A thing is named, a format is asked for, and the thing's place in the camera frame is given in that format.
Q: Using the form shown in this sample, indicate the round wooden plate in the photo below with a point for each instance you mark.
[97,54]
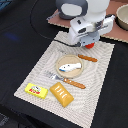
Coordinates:
[69,59]

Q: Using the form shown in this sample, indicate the orange toy bread loaf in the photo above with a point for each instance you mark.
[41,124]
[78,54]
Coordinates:
[61,94]

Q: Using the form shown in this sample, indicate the red toy tomato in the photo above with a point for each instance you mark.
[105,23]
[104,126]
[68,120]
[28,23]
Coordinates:
[89,46]

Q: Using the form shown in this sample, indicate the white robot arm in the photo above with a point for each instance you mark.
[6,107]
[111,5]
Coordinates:
[88,20]

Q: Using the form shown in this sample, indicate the white toy fish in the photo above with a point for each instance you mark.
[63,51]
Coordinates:
[70,67]

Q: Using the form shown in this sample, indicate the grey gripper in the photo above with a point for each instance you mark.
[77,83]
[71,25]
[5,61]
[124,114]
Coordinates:
[84,39]

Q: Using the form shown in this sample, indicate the cream bowl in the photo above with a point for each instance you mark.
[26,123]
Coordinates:
[122,15]

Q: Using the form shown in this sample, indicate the yellow butter box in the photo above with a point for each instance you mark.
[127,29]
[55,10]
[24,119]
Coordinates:
[36,90]

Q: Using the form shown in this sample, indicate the knife with wooden handle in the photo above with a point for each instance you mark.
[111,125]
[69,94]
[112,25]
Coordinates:
[88,58]

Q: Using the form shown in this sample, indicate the woven beige placemat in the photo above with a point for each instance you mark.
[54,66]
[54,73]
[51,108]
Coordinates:
[82,110]

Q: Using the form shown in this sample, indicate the fork with wooden handle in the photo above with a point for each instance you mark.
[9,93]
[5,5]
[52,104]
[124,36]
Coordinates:
[68,81]

